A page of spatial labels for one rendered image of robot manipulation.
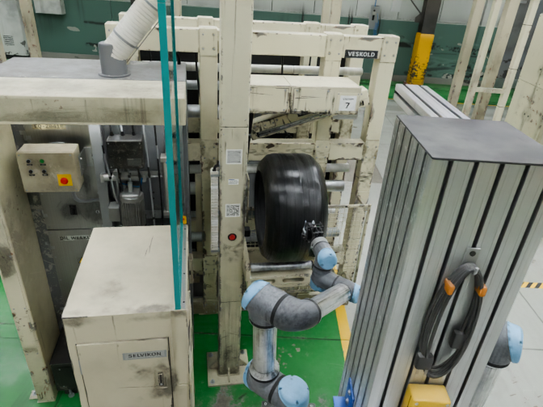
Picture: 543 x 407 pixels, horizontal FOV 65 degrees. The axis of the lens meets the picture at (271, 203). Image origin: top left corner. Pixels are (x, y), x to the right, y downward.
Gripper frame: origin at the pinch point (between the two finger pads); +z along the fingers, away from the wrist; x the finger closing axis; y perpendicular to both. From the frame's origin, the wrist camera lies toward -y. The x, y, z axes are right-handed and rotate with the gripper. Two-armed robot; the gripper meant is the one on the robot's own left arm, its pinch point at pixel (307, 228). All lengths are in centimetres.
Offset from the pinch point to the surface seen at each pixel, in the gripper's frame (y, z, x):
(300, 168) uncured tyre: 23.9, 17.3, 0.4
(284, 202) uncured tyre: 11.7, 4.4, 10.8
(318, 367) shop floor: -121, 35, -25
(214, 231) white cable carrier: -11.2, 23.3, 42.4
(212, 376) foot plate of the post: -119, 34, 45
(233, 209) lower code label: 1.7, 20.7, 33.1
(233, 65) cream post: 72, 13, 33
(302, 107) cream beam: 49, 42, -5
